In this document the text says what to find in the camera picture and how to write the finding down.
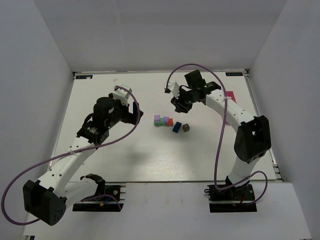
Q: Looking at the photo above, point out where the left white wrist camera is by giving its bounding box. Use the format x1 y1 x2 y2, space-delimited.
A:
112 85 132 107

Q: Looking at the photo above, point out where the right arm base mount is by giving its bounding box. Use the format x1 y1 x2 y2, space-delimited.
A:
204 184 257 213

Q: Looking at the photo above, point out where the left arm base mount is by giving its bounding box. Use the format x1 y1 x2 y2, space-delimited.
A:
72 183 126 213

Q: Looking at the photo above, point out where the right blue table label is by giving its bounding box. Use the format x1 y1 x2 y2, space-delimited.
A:
225 72 243 77

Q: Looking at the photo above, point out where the aluminium table edge rail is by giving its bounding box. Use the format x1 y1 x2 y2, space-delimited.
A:
244 69 284 182

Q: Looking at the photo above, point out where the olive grey wood cube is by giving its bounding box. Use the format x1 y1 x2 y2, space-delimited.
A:
182 124 190 132

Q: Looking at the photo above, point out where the left blue table label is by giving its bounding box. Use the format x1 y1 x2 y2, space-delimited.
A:
75 75 93 80

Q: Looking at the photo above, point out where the purple cable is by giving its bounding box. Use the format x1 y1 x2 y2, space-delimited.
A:
166 63 270 206
1 86 140 225

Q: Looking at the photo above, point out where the long blue wood block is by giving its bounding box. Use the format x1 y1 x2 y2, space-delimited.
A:
172 121 182 133

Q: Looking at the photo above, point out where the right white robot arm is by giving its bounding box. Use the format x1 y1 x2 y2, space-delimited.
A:
164 70 272 200

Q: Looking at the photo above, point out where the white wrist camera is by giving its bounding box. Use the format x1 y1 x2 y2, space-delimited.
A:
112 85 132 107
164 81 180 99

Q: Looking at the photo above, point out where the pink plastic box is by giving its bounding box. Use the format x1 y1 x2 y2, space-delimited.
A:
223 90 237 125

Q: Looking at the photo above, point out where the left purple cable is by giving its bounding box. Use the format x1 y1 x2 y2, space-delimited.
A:
1 86 140 225

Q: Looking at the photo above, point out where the blue table label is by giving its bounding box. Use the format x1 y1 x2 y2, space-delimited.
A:
225 72 243 77
75 75 93 80

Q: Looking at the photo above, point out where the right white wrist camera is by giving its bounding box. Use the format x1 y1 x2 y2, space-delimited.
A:
164 81 180 99

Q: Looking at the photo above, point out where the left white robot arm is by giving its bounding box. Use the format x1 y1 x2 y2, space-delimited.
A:
22 88 143 226

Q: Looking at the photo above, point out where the red wood cube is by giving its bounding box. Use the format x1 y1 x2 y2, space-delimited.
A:
167 118 173 126

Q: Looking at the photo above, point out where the green arch wood block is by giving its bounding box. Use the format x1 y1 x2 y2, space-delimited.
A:
153 118 167 127

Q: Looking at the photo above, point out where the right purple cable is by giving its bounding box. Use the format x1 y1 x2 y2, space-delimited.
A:
166 63 270 206

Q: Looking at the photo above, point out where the purple wood cube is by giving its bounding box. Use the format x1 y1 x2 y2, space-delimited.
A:
154 115 161 123
163 116 169 123

